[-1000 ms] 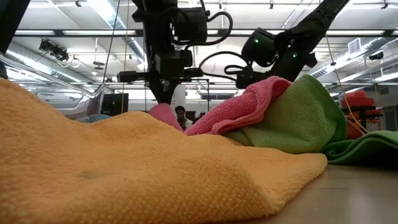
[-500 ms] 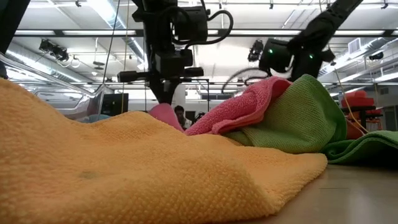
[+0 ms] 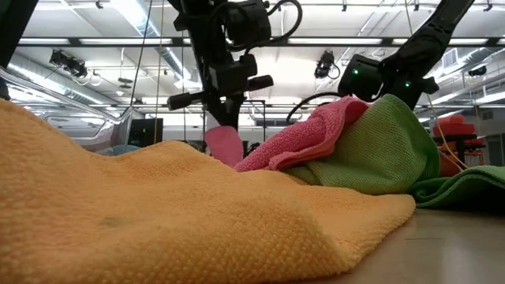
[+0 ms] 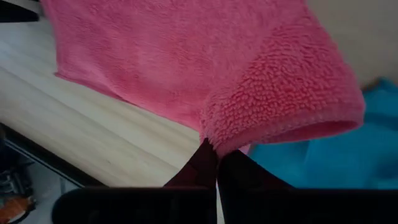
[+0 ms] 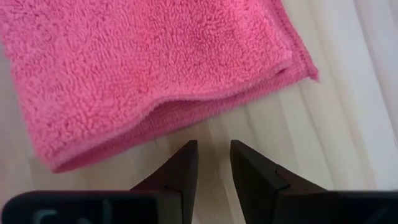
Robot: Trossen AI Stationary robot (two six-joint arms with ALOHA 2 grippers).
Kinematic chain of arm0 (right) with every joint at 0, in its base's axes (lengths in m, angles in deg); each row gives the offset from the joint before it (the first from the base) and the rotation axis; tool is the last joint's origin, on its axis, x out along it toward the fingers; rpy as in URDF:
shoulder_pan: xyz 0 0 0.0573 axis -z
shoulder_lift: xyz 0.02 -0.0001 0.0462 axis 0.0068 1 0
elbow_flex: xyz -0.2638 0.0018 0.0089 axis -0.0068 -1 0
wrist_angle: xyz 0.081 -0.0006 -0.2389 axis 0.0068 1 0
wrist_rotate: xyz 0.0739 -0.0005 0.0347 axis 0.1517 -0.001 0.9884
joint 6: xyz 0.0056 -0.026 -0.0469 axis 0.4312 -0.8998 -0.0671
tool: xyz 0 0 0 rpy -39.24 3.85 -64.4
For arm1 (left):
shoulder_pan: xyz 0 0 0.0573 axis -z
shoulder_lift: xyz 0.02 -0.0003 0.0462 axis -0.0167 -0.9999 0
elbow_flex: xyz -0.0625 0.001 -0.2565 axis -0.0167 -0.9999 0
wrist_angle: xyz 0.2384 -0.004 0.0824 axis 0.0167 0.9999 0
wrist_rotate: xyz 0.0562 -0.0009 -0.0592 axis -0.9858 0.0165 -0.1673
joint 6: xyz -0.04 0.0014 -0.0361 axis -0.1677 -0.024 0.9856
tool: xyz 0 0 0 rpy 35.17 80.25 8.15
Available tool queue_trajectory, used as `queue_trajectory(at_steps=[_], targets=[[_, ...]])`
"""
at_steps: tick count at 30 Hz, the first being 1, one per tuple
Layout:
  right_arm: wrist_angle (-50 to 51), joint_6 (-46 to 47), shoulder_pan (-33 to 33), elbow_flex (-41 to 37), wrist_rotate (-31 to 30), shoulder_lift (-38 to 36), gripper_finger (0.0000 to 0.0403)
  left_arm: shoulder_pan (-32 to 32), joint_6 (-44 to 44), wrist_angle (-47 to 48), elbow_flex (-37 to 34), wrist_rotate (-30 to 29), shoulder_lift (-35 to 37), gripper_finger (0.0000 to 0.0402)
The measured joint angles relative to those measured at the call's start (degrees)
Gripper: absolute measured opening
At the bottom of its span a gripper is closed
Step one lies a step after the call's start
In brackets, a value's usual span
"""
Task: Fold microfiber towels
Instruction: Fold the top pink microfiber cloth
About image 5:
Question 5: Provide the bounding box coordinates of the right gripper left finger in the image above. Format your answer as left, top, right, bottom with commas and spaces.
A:
1, 140, 199, 224

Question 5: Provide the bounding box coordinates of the pink microfiber towel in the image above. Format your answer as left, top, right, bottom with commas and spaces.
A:
0, 0, 320, 174

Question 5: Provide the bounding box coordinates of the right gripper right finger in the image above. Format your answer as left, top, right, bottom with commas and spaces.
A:
229, 139, 398, 224

